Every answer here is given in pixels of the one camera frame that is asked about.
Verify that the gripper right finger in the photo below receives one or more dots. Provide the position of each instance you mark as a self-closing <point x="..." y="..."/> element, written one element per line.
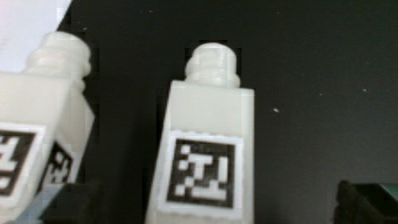
<point x="367" y="203"/>

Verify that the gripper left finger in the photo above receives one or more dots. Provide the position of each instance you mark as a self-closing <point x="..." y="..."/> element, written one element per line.
<point x="67" y="205"/>

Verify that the tag sheet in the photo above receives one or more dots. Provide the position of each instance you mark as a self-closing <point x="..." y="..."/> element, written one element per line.
<point x="29" y="20"/>

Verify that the white leg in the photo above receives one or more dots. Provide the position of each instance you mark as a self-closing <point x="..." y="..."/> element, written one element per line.
<point x="204" y="181"/>
<point x="45" y="121"/>

